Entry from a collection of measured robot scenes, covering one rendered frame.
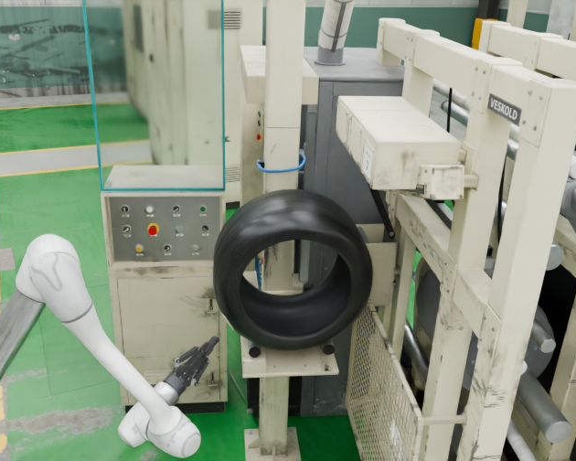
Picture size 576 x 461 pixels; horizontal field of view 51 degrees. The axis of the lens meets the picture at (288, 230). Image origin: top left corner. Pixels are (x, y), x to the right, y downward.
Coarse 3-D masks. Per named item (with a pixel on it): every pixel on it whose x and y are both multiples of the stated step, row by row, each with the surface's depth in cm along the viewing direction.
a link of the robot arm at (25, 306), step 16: (48, 240) 174; (64, 240) 178; (32, 256) 170; (16, 288) 175; (32, 288) 171; (16, 304) 174; (32, 304) 174; (0, 320) 175; (16, 320) 174; (32, 320) 177; (0, 336) 175; (16, 336) 176; (0, 352) 176; (16, 352) 180; (0, 368) 178
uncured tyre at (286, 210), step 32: (288, 192) 218; (256, 224) 203; (288, 224) 202; (320, 224) 203; (352, 224) 215; (224, 256) 207; (352, 256) 208; (224, 288) 209; (256, 288) 244; (320, 288) 244; (352, 288) 213; (256, 320) 237; (288, 320) 243; (320, 320) 238; (352, 320) 220
